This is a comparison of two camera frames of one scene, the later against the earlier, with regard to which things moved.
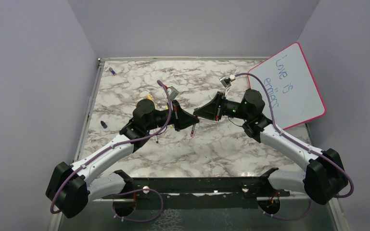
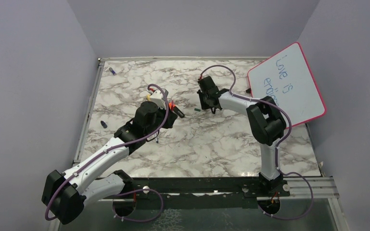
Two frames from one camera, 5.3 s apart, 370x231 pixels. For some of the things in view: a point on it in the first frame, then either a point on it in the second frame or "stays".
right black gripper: (211, 110) -> (203, 106)
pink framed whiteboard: (296, 96) stays
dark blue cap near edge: (103, 124) stays
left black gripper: (181, 118) -> (171, 117)
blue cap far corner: (114, 73) stays
